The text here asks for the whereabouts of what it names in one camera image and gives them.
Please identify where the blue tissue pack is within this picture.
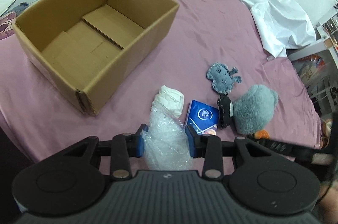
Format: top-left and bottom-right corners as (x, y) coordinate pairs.
(185, 100), (219, 135)

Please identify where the burger shaped plush toy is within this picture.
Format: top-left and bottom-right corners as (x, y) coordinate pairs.
(249, 129), (270, 139)

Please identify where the clear bubble wrap bag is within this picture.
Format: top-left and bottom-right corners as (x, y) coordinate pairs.
(141, 102), (192, 171)

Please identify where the black felt pouch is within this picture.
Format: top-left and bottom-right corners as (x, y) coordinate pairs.
(217, 94), (233, 129)

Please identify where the grey fluffy plush toy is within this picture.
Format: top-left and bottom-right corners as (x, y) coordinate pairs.
(233, 84), (279, 135)

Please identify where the white wadded cloth bundle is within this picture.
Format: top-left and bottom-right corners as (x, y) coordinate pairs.
(154, 86), (184, 118)

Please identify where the blue felt elephant toy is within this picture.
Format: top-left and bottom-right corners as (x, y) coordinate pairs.
(206, 62), (242, 95)

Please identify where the person hand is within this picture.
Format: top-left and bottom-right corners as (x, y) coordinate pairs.
(319, 181), (337, 214)

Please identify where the pink bed sheet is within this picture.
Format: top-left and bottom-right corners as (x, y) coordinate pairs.
(1, 0), (321, 161)

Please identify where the brown cardboard box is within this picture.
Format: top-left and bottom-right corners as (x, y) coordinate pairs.
(14, 0), (179, 116)

